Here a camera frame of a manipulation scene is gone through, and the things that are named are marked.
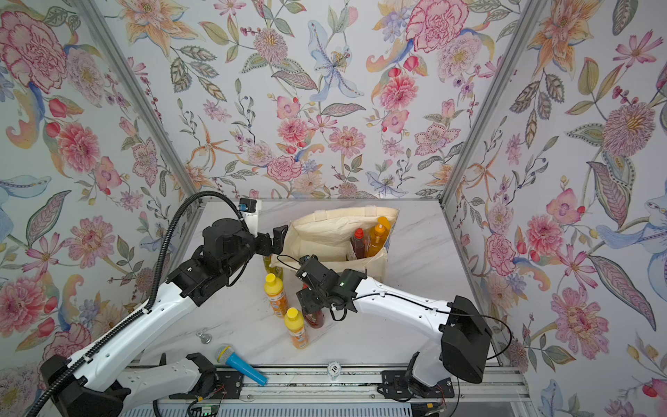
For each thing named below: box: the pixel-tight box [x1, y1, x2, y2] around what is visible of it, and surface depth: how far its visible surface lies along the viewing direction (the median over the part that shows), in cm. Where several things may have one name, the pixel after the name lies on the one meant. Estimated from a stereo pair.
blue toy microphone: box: [215, 344, 269, 387], surface depth 78 cm
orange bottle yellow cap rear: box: [264, 272, 289, 318], surface depth 74 cm
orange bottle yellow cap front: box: [283, 306, 310, 350], surface depth 67 cm
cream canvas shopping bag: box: [270, 205, 400, 283], surface depth 84 cm
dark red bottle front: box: [350, 227, 370, 260], surface depth 90 cm
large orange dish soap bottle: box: [365, 216, 391, 258], surface depth 85 cm
